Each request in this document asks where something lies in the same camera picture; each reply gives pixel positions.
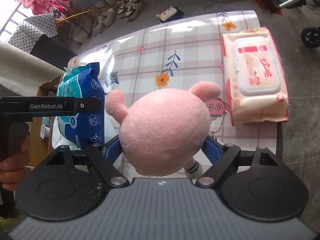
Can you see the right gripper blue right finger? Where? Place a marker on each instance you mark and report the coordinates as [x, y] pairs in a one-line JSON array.
[[213, 149]]

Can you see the pink pig plush toy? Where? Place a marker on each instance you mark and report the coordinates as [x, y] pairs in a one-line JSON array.
[[162, 131]]

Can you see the white black plush slipper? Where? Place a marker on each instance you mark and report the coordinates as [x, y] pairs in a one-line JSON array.
[[170, 14]]

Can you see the white teal plastic shopping bag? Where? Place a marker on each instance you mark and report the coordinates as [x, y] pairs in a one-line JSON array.
[[58, 139]]

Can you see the polka dot cloth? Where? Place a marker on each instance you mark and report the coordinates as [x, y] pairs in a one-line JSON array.
[[29, 31]]

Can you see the brown cardboard box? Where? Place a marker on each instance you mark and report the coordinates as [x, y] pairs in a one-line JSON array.
[[41, 134]]

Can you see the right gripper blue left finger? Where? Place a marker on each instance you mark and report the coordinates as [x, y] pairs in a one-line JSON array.
[[112, 150]]

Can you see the black stroller wheel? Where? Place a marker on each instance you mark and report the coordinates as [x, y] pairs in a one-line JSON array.
[[310, 37]]

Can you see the brown white sneaker left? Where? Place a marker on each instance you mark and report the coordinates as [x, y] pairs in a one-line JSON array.
[[122, 8]]

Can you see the pink baby wipes pack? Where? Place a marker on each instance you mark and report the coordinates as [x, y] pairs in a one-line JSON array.
[[255, 82]]

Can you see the brown white sneaker right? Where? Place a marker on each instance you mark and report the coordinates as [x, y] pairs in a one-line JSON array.
[[133, 7]]

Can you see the person's left hand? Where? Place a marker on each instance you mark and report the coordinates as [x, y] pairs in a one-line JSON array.
[[13, 168]]

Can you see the brown white sneaker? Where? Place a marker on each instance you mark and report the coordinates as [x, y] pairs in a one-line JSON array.
[[122, 8], [133, 7]]

